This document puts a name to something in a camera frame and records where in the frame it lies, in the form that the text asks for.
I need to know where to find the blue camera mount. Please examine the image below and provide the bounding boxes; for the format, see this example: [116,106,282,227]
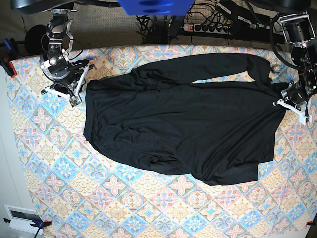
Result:
[118,0,194,16]

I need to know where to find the white wall vent box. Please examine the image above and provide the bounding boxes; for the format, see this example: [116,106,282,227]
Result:
[5,205,41,234]

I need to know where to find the patterned tablecloth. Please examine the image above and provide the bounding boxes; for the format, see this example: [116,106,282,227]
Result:
[4,57,317,238]

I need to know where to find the white power strip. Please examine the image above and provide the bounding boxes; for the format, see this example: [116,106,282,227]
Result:
[183,23,230,35]

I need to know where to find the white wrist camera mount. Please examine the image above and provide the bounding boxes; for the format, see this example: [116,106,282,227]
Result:
[41,64,95,107]
[273,99,312,125]

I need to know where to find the orange clamp lower right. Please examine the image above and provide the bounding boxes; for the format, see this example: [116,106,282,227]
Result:
[306,221,317,226]

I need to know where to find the blue clamp lower left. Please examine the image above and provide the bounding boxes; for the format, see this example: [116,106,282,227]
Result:
[3,218,52,238]

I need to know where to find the red black clamp upper left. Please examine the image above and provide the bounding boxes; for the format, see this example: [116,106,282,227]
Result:
[0,38,17,78]

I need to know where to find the black t-shirt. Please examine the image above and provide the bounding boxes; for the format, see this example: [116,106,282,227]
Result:
[83,53,288,185]

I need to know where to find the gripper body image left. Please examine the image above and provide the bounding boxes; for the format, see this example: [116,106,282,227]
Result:
[48,59,89,94]

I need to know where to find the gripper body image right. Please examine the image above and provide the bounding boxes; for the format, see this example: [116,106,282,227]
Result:
[281,81,309,110]

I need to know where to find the black round speaker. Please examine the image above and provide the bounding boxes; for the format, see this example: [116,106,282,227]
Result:
[24,25,48,55]

